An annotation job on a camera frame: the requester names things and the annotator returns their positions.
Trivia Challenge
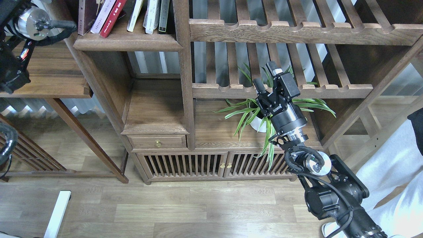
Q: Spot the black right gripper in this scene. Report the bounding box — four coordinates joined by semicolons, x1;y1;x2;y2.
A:
253;61;308;146

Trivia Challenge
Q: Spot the black spine upright book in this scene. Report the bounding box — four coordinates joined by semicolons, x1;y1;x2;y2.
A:
158;0;170;34

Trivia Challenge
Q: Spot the brass drawer knob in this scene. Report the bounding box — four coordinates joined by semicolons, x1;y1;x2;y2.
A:
155;140;162;148

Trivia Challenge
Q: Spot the light wooden shelf frame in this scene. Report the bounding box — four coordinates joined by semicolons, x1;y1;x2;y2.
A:
330;63;423;169

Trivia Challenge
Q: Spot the dark slatted wooden rack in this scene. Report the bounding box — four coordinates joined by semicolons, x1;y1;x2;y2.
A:
1;130;73;182

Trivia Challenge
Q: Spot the dark wooden side table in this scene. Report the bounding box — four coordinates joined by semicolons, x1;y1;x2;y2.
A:
1;42;129;183

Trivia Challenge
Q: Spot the dark wooden bookshelf unit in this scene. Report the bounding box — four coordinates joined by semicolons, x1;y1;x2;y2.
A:
41;0;423;185

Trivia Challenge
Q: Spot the white sneaker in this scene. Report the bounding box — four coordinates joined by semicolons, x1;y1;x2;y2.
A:
321;222;347;238

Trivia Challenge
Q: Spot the cream spine upright book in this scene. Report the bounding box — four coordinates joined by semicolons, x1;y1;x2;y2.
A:
127;0;144;32

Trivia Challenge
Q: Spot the white metal post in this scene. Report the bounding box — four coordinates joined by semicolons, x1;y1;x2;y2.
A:
44;190;71;238

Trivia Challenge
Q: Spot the person in light grey trousers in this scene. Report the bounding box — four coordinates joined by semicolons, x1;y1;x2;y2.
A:
357;109;423;238

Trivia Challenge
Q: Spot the white lavender paperback book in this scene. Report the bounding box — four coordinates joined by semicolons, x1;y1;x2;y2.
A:
90;0;116;34

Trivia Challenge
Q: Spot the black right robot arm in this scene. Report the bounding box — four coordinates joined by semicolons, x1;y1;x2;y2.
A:
253;61;387;238

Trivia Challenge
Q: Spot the dark maroon book chinese title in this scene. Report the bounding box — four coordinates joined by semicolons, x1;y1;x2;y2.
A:
78;0;104;36

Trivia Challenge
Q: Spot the red paperback book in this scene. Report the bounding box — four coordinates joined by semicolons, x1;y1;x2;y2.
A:
99;0;127;39

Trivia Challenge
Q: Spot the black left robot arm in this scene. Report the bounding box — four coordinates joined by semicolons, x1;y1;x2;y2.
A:
1;0;91;182

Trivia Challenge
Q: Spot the green spider plant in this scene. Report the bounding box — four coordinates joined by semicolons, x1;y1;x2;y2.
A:
220;70;336;171

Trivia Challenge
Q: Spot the white plant pot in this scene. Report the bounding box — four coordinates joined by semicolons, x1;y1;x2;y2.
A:
250;116;269;133

